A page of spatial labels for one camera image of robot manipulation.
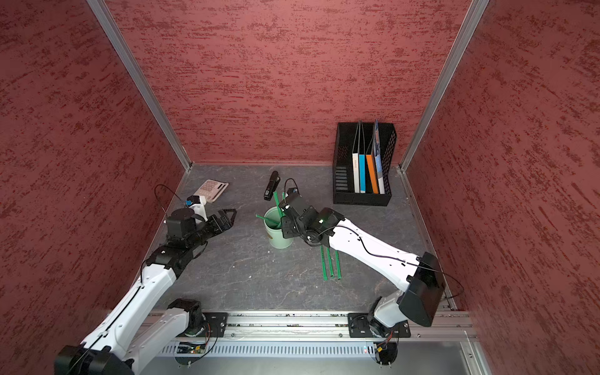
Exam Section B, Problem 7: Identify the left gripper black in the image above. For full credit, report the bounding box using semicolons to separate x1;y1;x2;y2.
186;209;237;249

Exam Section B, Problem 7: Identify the green straw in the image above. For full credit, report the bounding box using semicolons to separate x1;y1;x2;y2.
334;250;342;280
256;215;281;230
320;245;328;281
273;191;284;221
326;247;334;278

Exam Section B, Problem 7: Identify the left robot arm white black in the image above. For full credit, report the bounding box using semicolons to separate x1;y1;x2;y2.
54;205;237;374

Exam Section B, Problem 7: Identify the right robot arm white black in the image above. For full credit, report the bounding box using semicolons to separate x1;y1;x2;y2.
278;190;446;337

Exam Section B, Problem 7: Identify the pale green storage cup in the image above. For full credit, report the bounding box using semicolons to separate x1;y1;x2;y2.
263;207;293;249

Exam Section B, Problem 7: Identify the green straw upright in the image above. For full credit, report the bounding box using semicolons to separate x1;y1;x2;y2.
273;191;284;221

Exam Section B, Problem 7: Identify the black stapler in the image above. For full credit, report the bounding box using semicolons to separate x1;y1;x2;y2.
263;170;281;201

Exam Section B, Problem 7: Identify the black mesh file organizer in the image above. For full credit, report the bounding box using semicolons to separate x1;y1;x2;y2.
333;122;397;206

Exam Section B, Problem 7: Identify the orange spine folder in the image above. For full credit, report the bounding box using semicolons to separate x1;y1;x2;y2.
366;141;380;194

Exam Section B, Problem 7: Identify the blue spine folder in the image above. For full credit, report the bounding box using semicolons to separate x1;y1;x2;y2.
358;121;367;193

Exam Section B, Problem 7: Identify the light blue folder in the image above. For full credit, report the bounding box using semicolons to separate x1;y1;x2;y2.
372;120;385;195

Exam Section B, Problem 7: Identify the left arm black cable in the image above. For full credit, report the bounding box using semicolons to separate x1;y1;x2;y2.
153;183;188;219

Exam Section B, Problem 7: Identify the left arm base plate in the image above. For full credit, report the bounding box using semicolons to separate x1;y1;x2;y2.
203;312;229;338

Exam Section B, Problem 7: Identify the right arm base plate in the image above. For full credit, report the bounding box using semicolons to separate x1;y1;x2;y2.
348;313;411;339

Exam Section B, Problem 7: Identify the aluminium mounting rail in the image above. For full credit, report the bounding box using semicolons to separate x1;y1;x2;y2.
219;310;478;342

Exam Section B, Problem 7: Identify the left aluminium corner post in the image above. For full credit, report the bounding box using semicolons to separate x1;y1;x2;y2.
87;0;193;172

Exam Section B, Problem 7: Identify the aluminium corner post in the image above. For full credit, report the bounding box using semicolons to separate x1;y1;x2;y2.
400;0;489;174
87;0;193;172

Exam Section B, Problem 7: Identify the right aluminium corner post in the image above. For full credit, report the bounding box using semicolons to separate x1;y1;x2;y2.
400;0;489;174

